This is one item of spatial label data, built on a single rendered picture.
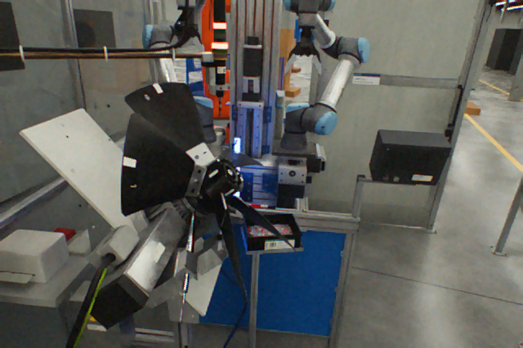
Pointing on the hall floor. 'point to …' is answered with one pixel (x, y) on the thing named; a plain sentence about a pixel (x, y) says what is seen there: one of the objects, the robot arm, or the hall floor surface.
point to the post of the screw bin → (252, 300)
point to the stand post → (183, 334)
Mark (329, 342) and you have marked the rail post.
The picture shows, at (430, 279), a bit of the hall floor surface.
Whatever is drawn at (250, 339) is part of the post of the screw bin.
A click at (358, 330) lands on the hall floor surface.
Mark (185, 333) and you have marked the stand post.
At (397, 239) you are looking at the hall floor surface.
